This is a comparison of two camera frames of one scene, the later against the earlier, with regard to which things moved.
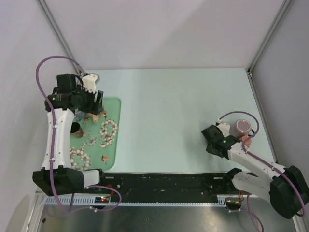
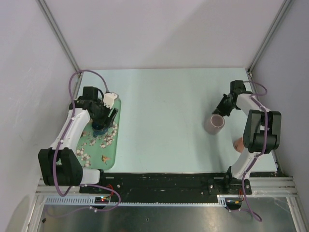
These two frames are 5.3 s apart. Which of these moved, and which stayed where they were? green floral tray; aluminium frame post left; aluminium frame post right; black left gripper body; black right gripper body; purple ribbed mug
Moved: black right gripper body; black left gripper body; purple ribbed mug
Stayed: aluminium frame post right; green floral tray; aluminium frame post left
